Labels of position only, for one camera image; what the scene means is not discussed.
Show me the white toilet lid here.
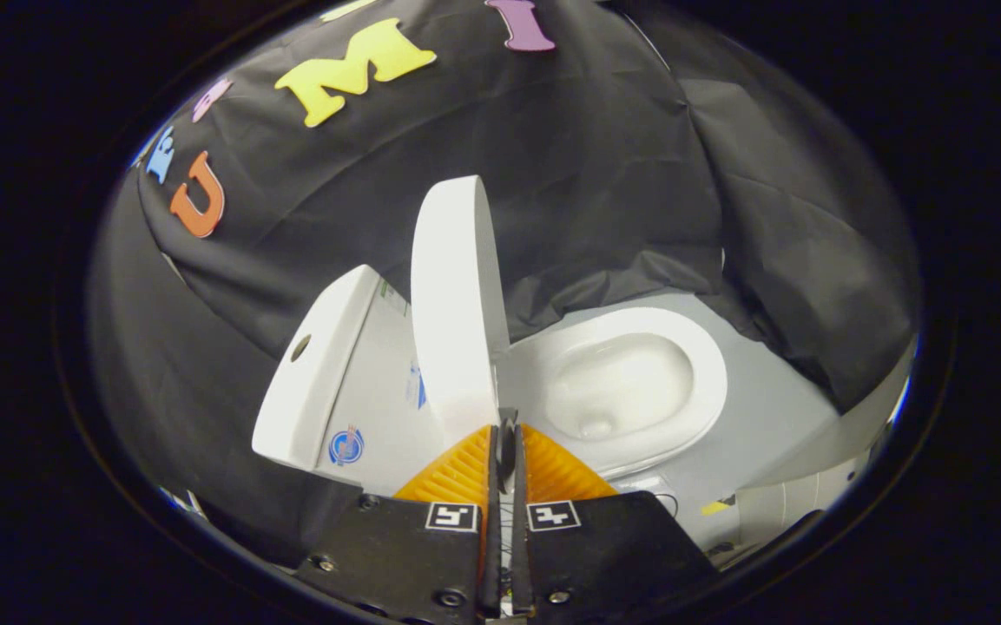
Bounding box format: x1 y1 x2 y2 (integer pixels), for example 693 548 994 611
411 175 511 448

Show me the black lid pull tab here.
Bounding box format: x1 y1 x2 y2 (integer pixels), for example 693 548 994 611
497 408 520 474

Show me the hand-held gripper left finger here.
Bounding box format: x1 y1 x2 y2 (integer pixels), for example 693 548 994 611
296 424 501 622

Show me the white toilet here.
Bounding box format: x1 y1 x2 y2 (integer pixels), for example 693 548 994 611
251 265 728 497

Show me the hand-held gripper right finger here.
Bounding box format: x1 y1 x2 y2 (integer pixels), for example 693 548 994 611
513 424 718 619

